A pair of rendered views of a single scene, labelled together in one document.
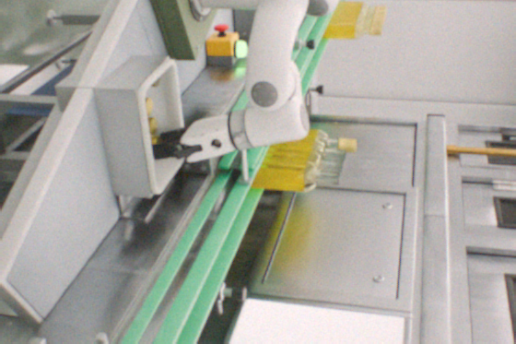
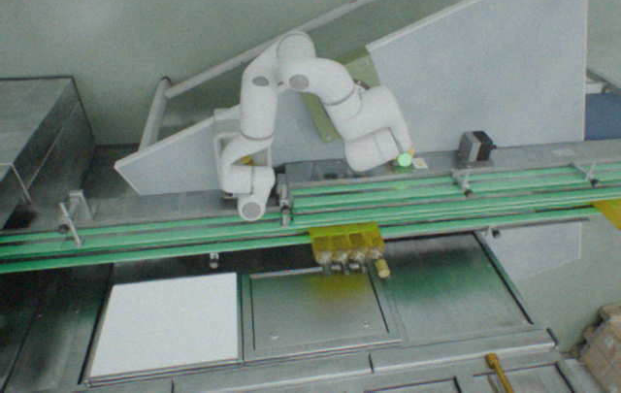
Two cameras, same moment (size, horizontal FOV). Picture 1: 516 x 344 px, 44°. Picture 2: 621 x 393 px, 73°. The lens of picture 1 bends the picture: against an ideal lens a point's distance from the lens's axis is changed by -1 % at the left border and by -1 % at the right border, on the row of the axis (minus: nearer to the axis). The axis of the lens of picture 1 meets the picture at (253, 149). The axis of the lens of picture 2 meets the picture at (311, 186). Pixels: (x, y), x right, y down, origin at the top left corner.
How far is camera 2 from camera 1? 1.27 m
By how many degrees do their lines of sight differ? 54
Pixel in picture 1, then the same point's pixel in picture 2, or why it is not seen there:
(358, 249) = (304, 317)
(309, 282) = (259, 298)
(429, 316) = (244, 373)
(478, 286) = not seen: outside the picture
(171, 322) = (148, 236)
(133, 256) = (190, 205)
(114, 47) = not seen: hidden behind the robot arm
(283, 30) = (228, 152)
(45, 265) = (147, 177)
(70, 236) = (173, 175)
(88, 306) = (150, 205)
